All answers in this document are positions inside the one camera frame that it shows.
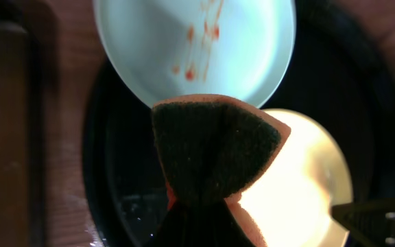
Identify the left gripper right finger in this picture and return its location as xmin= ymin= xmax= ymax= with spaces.
xmin=207 ymin=202 xmax=254 ymax=247

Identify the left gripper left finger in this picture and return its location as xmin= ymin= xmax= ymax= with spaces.
xmin=144 ymin=202 xmax=196 ymax=247

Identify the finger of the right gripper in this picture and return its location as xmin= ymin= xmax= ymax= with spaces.
xmin=331 ymin=198 xmax=395 ymax=247

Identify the yellow plate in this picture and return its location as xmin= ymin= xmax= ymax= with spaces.
xmin=230 ymin=109 xmax=353 ymax=247

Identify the orange green scrub sponge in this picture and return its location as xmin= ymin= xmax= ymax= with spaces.
xmin=152 ymin=94 xmax=291 ymax=246

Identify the mint plate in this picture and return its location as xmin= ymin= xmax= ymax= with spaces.
xmin=93 ymin=0 xmax=297 ymax=107

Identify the round black tray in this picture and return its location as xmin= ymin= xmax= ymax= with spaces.
xmin=83 ymin=1 xmax=395 ymax=246

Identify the black rectangular water tray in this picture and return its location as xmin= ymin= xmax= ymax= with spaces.
xmin=0 ymin=1 xmax=57 ymax=246

